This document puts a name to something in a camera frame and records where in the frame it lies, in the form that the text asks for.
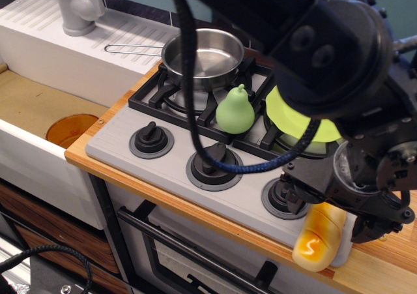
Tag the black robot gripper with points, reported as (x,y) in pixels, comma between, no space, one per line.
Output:
(382,206)

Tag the toy bread loaf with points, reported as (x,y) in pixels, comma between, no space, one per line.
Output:
(318,243)

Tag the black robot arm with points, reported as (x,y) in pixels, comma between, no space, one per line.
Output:
(335,60)

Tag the right black stove knob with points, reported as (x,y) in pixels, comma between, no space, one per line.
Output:
(272,198)

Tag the black stove knob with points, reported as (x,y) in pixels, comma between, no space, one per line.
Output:
(151,142)
(207,177)
(272,198)

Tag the lime green plate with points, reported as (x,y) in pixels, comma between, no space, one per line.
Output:
(293,123)

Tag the grey toy stove top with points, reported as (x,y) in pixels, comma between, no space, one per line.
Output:
(241,203)

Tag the middle black stove knob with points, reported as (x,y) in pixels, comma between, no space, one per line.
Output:
(207,177)

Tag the green toy pear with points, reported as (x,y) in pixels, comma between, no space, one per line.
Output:
(235,114)

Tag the left black stove knob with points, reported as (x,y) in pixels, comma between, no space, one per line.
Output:
(151,142)

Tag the stainless steel pan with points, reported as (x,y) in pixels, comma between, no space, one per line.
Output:
(218,55)

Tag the right black burner grate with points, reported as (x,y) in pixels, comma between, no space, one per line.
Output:
(273,142)

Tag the black burner grate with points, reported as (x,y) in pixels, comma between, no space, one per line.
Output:
(273,142)
(161,99)

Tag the left black burner grate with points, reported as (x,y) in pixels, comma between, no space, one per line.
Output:
(161,99)

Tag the wooden drawer front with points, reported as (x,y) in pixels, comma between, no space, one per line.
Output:
(34,223)

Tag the white toy sink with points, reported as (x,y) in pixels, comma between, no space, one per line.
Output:
(47,75)

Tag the grey toy faucet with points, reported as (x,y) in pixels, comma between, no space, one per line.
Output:
(79,16)

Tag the oven door with handle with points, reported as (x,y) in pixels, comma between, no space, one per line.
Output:
(188,269)

